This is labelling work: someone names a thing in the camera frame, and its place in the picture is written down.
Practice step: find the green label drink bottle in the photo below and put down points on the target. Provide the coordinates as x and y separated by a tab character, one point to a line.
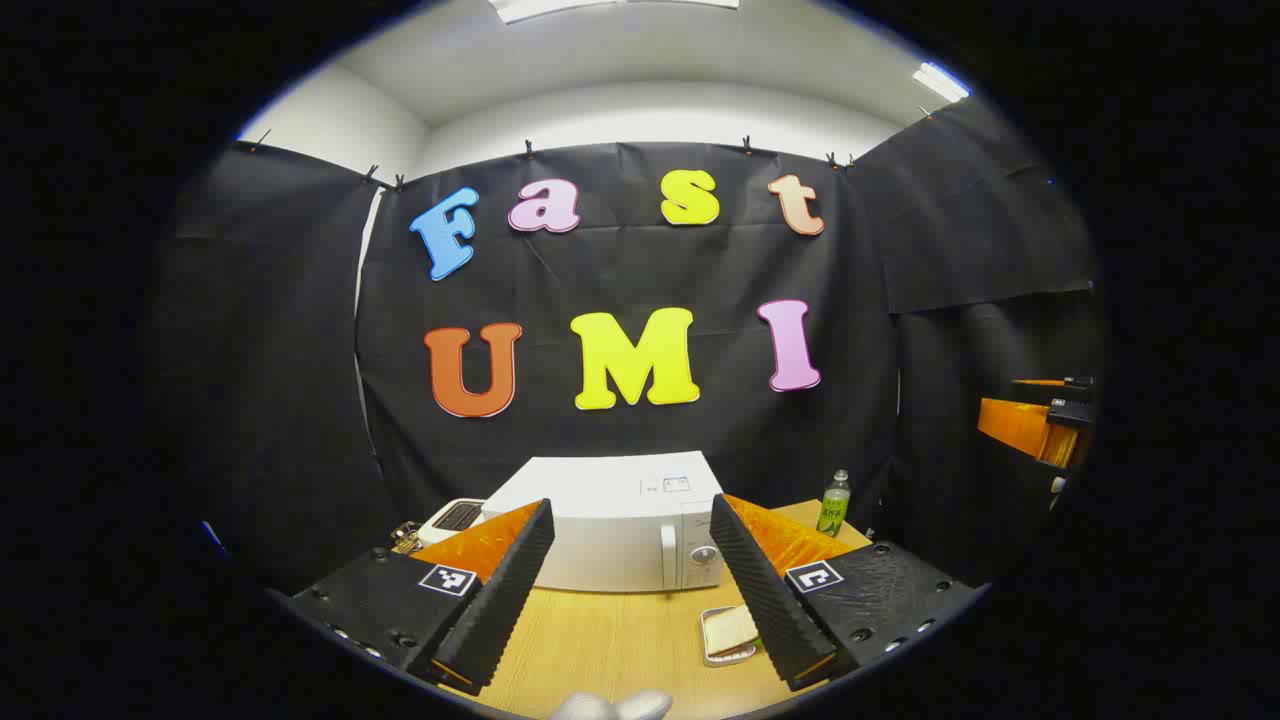
833	510

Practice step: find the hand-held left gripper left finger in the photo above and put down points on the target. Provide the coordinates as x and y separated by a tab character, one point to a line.
510	590

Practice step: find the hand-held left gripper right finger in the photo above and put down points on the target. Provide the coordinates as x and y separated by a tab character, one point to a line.
760	590

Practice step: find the white plastic tray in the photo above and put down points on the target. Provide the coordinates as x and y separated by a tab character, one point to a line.
720	658

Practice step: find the white toaster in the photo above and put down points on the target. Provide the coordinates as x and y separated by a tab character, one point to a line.
455	518

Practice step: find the white microwave oven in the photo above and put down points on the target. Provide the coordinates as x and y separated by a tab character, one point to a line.
600	540

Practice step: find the ceiling light panel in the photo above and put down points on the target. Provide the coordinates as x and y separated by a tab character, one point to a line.
600	8
940	82

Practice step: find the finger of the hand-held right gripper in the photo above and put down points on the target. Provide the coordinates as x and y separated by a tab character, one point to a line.
1015	425

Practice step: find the black backdrop cloth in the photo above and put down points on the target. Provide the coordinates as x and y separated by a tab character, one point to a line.
650	270

